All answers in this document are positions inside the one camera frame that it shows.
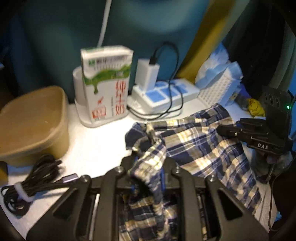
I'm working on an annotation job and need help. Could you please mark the blue yellow plaid pants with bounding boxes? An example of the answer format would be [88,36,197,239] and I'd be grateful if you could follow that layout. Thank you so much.
[118,104,261,240]

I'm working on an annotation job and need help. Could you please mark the yellow crumpled item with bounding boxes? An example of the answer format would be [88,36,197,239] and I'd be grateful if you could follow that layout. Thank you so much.
[247,98,265,117]

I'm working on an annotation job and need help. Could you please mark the white perforated basket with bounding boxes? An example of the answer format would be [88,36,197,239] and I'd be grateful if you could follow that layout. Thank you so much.
[198,67,242,107]

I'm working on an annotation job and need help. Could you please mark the white textured bed cover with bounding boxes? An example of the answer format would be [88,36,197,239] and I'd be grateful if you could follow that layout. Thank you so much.
[1,98,271,238]

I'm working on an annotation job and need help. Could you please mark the white power strip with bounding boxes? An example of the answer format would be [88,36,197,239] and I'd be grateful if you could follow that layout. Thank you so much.
[127,79,200,114]

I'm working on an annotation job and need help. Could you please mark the tan plastic food container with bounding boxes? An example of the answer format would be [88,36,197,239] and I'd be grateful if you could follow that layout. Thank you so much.
[1,86,69,167]

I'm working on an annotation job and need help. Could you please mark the white power adapter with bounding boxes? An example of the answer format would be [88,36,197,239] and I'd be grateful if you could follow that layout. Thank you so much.
[135,59,160,91]

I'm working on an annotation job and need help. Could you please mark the white lamp base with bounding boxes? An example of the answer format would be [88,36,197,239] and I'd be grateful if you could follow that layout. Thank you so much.
[72,66,129,128]

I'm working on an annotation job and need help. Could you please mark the yellow curtain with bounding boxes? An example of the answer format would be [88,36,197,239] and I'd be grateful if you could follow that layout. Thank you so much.
[177,1,249,83]

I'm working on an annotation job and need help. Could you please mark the white green milk carton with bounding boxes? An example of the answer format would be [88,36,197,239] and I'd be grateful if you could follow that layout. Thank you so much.
[81,46,133,126]

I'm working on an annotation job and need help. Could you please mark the coiled black cable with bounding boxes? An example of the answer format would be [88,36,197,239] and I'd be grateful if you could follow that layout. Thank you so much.
[1,153,80,217]

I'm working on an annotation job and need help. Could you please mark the black charging cable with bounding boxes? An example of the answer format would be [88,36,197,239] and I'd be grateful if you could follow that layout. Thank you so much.
[126,41,185,121]

